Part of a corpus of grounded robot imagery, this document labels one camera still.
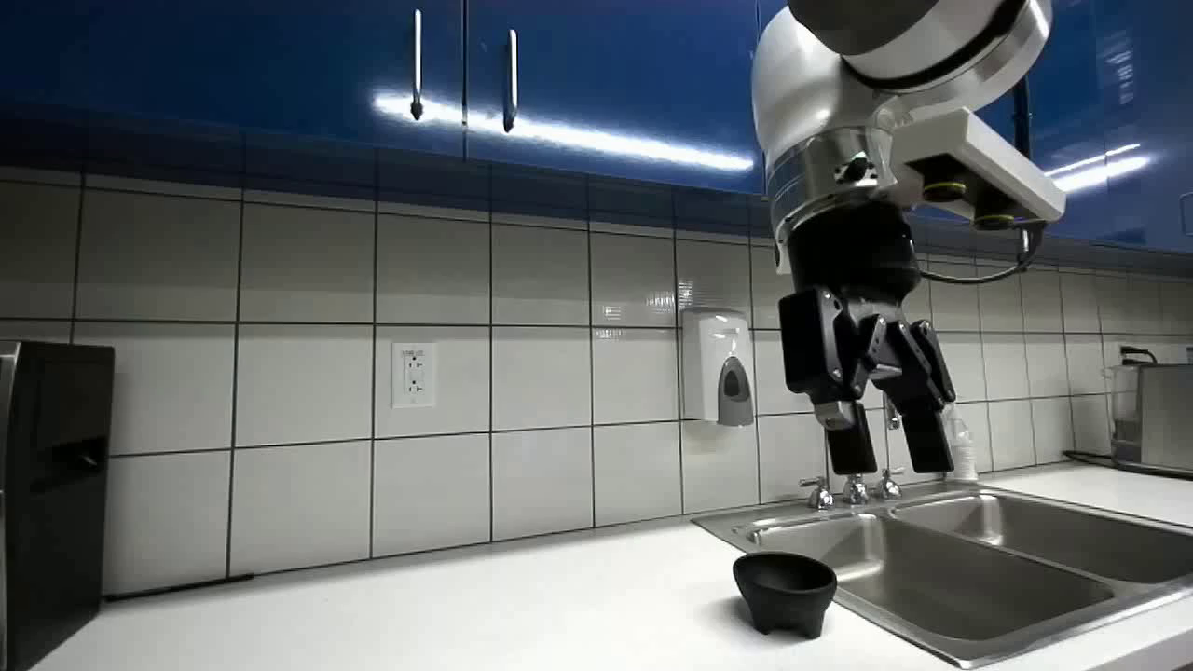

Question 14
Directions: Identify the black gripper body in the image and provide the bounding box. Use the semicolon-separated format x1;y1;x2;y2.
783;197;928;332

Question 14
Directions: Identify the black bowl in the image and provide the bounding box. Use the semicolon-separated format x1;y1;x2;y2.
732;552;841;641

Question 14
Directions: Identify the stainless steel double sink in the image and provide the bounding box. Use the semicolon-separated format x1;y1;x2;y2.
693;481;1193;671

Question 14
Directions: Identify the clear soap pump bottle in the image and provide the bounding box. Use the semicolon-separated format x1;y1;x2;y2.
947;414;984;489

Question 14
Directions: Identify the silver countertop appliance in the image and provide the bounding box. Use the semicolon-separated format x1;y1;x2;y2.
1108;344;1193;486

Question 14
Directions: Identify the black coffee maker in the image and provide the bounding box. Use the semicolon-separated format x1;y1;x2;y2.
0;338;119;671

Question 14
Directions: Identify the white wall soap dispenser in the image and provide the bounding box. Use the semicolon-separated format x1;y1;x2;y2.
680;309;756;429

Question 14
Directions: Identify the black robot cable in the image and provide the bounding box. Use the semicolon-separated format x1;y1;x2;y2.
918;221;1043;292

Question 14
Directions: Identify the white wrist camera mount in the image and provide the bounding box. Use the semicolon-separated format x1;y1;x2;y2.
891;99;1070;236

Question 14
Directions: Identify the silver cabinet door handle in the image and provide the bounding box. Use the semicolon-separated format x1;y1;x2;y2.
406;6;429;128
498;26;521;139

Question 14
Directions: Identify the white wall outlet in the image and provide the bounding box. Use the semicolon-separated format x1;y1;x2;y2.
390;338;439;411

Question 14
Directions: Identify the blue glossy wall cabinet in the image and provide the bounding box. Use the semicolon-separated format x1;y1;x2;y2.
0;0;1193;257

